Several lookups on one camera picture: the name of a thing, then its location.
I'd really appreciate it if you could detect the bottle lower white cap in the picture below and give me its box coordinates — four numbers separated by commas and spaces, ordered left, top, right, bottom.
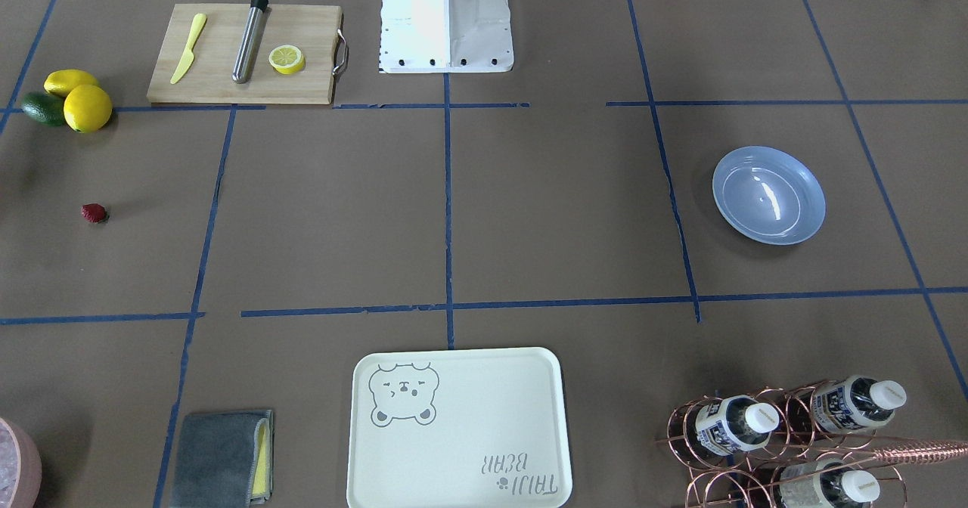
777, 459, 882, 508

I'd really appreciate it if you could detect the bottle white cap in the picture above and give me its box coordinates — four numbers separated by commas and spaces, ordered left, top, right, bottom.
808, 375, 908, 435
687, 395, 781, 457
777, 459, 882, 508

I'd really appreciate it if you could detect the wooden cutting board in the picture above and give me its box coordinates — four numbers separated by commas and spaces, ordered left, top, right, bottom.
147, 3, 349, 106

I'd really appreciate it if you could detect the copper wire bottle rack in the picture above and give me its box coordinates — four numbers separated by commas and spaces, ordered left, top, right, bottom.
654, 382, 966, 507

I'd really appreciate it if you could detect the pink ice bowl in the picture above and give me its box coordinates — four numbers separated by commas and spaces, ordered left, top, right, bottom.
1, 418, 42, 507

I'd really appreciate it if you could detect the yellow lemon round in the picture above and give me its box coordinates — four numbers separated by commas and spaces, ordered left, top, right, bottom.
64, 84, 113, 133

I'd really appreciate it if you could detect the yellow plastic knife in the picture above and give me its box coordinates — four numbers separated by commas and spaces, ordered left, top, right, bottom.
169, 13, 207, 85

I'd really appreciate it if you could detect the grey yellow folded cloth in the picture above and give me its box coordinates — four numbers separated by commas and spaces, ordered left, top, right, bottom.
169, 408, 275, 507

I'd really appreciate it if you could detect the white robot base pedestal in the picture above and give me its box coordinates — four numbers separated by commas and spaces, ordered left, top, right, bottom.
378, 0, 515, 74

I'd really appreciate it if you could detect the cream bear tray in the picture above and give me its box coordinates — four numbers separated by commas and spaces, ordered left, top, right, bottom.
346, 347, 573, 507

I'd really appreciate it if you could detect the red strawberry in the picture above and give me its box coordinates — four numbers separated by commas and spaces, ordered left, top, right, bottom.
82, 203, 110, 225

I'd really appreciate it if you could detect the lemon half slice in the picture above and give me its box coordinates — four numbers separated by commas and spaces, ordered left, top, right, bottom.
268, 45, 306, 75

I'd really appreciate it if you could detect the green avocado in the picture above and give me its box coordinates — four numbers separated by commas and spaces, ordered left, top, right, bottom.
20, 91, 67, 128

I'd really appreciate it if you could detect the yellow lemon upper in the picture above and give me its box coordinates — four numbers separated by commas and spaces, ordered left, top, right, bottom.
44, 68, 100, 99

